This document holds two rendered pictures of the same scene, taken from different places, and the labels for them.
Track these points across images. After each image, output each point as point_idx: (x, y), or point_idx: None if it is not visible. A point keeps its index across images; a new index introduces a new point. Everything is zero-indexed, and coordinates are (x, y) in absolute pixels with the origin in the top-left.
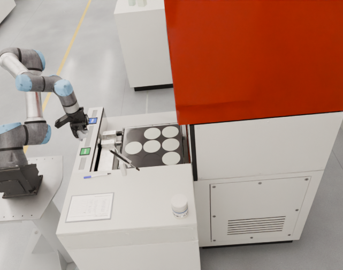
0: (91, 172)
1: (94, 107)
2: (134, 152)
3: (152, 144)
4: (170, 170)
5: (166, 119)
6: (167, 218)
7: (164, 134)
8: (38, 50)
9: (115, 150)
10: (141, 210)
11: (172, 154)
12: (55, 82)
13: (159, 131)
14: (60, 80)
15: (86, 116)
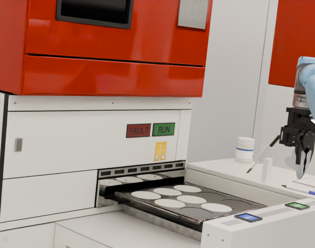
0: (305, 195)
1: (220, 226)
2: (221, 205)
3: (187, 199)
4: (213, 168)
5: (102, 229)
6: (258, 164)
7: (157, 197)
8: (313, 76)
9: None
10: (276, 170)
11: (181, 189)
12: None
13: (157, 200)
14: (310, 57)
15: (250, 226)
